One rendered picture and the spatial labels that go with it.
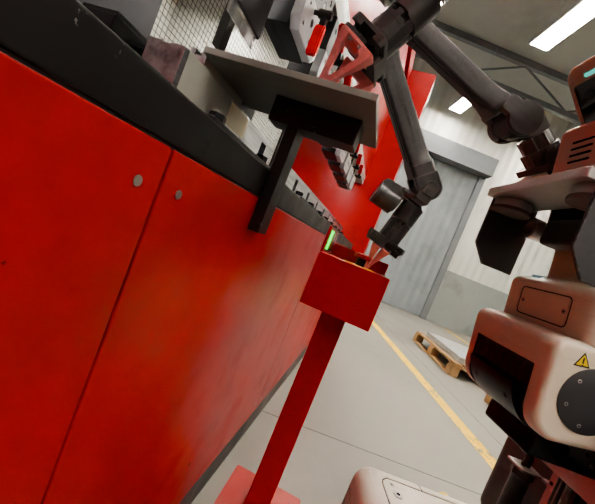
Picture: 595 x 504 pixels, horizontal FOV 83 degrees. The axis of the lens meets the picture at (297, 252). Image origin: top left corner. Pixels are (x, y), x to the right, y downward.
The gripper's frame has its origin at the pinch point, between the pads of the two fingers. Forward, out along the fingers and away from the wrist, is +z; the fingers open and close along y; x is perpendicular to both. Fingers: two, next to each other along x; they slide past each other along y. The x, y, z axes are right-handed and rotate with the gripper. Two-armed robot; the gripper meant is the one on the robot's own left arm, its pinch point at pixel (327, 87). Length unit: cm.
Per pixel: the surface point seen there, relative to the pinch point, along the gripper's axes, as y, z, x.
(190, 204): 19.8, 23.3, 9.6
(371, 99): 9.7, -0.8, 10.1
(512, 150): -819, -409, 16
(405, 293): -794, -6, 130
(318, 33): -13.9, -8.9, -17.3
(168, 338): 13.6, 38.4, 18.2
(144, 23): -29, 20, -67
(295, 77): 9.6, 4.5, 0.7
